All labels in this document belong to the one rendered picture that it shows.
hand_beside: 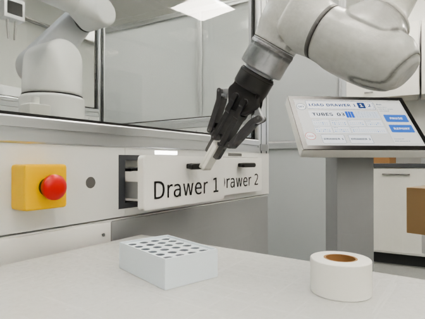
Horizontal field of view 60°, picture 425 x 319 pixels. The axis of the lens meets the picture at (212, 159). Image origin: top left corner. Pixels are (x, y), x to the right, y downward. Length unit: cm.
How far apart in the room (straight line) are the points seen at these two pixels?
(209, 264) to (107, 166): 35
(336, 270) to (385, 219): 322
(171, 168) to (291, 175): 171
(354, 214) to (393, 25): 107
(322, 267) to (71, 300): 29
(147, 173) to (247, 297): 38
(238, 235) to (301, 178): 130
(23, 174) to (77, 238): 18
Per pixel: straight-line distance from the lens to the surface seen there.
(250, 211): 124
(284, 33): 71
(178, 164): 81
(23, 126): 67
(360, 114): 166
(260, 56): 72
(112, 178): 78
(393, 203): 364
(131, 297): 46
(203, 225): 102
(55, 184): 62
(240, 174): 114
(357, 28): 67
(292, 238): 249
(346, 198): 161
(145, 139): 85
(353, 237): 165
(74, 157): 72
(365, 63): 65
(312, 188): 241
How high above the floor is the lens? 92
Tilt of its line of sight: level
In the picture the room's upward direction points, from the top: straight up
